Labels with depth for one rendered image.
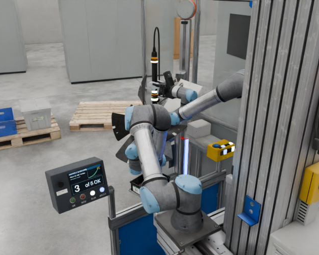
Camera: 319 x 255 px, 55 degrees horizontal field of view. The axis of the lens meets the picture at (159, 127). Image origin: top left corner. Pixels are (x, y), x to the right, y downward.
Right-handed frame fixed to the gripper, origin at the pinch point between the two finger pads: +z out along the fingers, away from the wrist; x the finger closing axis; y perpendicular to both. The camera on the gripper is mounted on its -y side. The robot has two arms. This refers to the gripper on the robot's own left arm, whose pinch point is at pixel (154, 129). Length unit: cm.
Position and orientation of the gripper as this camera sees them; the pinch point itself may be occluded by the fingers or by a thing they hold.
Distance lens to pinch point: 202.5
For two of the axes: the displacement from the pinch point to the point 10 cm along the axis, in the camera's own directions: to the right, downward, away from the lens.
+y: -9.4, -0.3, 3.3
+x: 1.0, 9.2, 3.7
